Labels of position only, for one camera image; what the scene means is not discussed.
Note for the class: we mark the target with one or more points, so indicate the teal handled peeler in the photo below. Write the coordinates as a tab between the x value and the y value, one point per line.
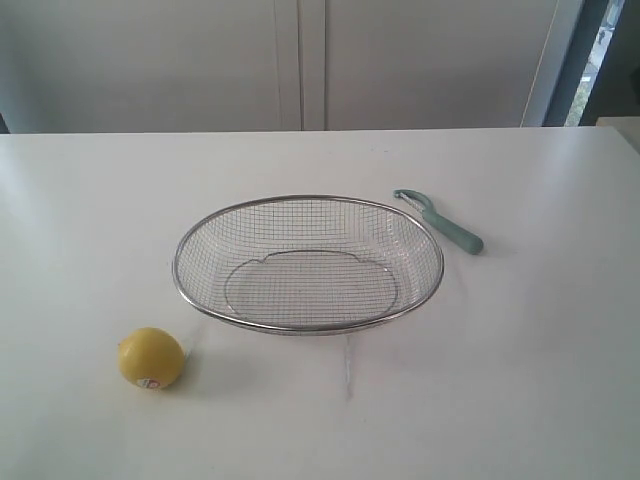
464	239

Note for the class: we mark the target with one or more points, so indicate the yellow lemon with sticker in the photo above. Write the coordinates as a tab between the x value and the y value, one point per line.
150	358

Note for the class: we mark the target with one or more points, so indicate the oval wire mesh basket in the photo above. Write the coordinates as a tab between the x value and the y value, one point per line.
307	265

